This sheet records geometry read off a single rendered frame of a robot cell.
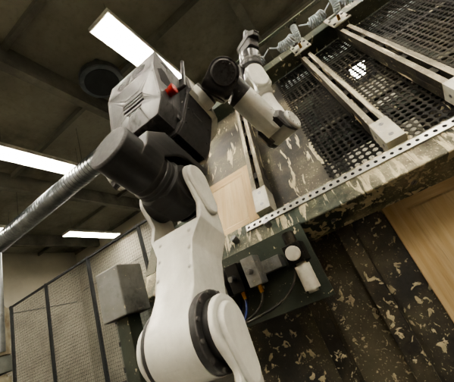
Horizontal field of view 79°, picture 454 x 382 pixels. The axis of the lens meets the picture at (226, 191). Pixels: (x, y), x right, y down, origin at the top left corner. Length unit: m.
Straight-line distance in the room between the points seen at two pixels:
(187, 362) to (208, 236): 0.26
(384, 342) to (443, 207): 0.51
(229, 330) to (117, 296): 0.66
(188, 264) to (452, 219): 0.91
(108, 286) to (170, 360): 0.65
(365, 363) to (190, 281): 0.84
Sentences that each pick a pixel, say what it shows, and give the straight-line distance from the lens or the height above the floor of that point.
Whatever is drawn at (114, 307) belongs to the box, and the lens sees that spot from 1.12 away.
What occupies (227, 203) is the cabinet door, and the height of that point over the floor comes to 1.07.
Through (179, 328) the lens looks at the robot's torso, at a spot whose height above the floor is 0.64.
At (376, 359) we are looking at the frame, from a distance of 1.24.
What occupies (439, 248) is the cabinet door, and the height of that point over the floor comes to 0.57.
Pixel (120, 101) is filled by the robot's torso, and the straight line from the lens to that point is 0.93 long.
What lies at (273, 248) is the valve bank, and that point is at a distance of 0.96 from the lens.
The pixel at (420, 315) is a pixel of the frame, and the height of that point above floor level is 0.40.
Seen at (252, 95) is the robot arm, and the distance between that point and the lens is 0.95.
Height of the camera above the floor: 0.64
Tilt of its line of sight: 22 degrees up
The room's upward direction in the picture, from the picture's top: 22 degrees counter-clockwise
